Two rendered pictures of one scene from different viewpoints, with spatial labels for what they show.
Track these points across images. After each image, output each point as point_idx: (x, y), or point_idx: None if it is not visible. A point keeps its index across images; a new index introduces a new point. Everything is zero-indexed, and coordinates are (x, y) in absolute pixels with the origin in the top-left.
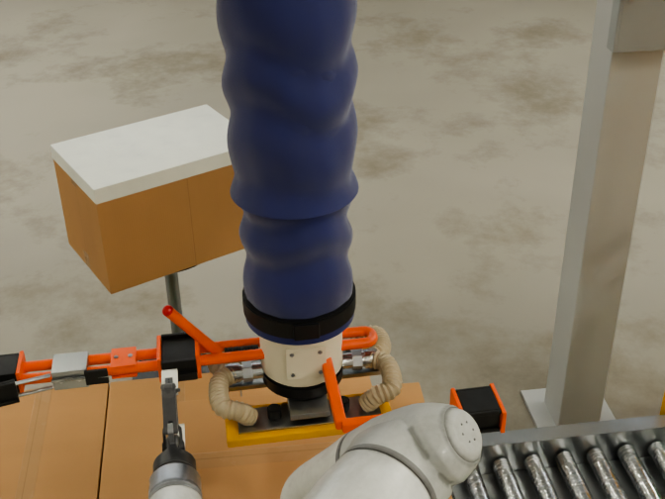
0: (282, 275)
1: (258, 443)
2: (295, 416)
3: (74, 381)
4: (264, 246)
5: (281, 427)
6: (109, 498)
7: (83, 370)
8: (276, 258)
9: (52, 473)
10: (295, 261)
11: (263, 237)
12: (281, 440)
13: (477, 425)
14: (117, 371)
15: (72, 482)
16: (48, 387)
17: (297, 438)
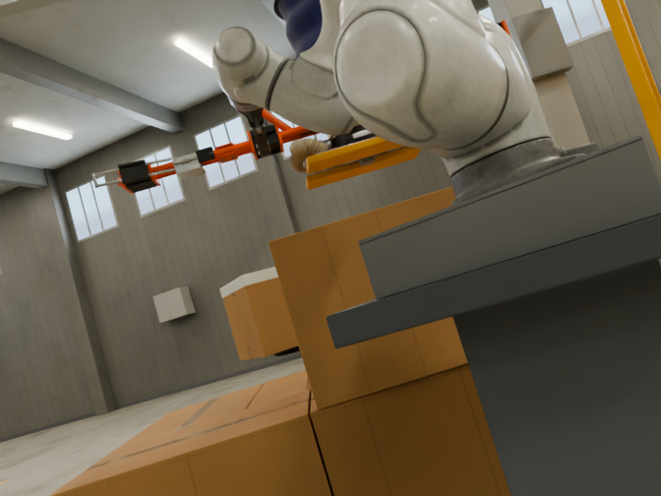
0: (316, 28)
1: (331, 155)
2: (355, 133)
3: (190, 163)
4: (298, 10)
5: (347, 145)
6: (259, 400)
7: (195, 153)
8: (308, 13)
9: (216, 408)
10: (321, 12)
11: (297, 7)
12: (349, 150)
13: None
14: (219, 150)
15: (230, 405)
16: (171, 168)
17: (361, 146)
